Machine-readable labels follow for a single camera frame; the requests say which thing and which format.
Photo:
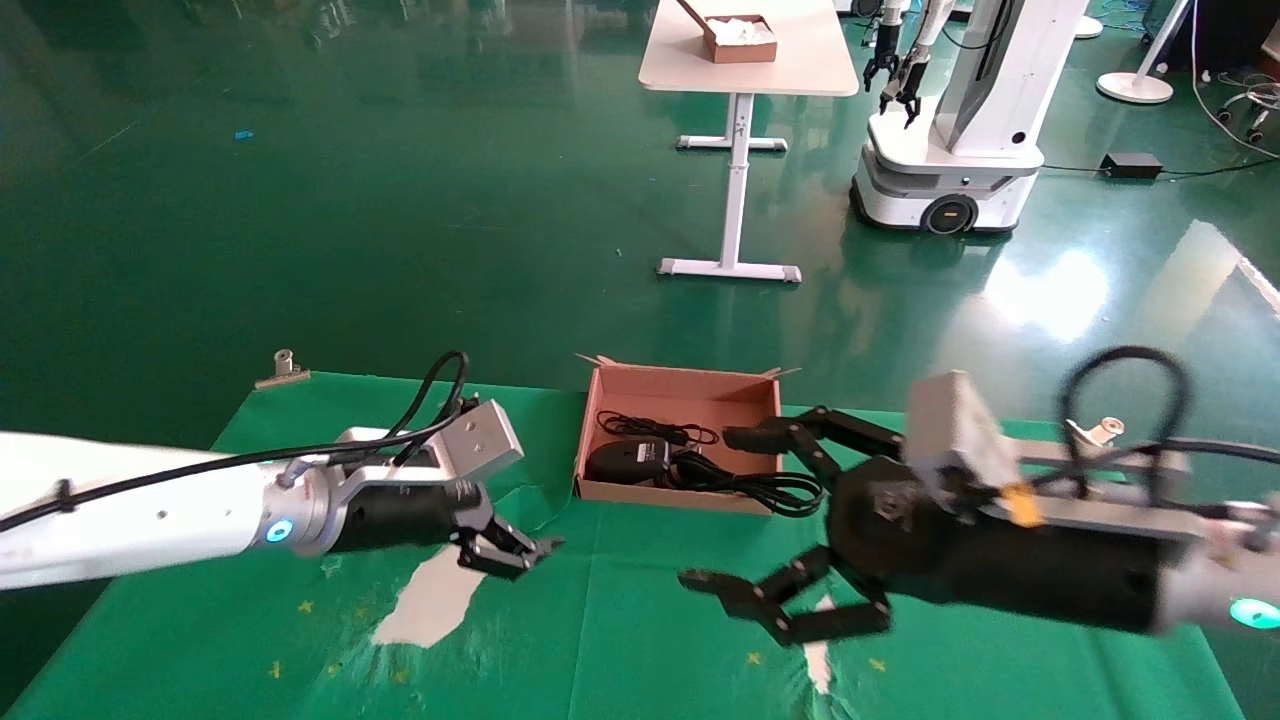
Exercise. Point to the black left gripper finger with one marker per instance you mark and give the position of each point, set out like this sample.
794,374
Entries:
495,565
520,538

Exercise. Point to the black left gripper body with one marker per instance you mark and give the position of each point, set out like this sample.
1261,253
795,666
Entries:
400,515

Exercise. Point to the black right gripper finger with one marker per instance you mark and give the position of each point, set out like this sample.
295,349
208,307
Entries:
810,435
790,600

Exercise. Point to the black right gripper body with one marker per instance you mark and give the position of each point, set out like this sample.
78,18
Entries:
1000,560

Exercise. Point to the wheeled robot arm with gripper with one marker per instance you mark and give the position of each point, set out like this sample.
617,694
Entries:
912,80
885,55

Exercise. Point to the open brown cardboard box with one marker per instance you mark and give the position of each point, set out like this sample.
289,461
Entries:
680,400

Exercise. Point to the small brown cardboard box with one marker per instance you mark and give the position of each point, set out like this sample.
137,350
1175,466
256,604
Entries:
742,42

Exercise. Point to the green tablecloth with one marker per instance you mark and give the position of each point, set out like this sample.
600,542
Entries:
620,620

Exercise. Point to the metal binder clip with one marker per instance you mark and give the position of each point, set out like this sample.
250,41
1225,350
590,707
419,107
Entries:
1100,432
283,370

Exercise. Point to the white wheeled robot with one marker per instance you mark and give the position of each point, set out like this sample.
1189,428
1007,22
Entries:
960,150

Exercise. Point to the black power adapter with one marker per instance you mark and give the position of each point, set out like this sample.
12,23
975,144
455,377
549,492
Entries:
1132,166

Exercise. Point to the white round stand base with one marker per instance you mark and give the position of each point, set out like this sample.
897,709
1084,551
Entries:
1135,88

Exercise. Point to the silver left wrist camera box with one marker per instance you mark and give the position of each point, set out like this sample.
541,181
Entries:
470,440

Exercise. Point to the white pedestal table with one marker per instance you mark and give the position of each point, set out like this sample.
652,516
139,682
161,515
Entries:
745,60

